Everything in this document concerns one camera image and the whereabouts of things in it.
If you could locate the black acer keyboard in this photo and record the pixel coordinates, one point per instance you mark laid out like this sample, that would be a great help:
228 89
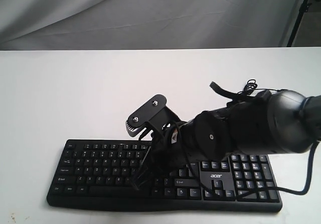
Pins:
95 175

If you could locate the grey backdrop cloth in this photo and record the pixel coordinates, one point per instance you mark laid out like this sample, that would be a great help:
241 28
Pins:
146 24

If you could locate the black stand pole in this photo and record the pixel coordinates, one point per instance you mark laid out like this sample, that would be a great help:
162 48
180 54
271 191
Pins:
304 7

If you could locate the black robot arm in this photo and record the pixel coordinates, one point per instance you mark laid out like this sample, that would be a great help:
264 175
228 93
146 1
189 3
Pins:
252 122

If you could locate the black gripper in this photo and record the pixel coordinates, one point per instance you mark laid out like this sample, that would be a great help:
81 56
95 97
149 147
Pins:
165 156

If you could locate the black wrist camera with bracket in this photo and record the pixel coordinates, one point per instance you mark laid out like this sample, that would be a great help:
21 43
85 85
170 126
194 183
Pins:
153 115

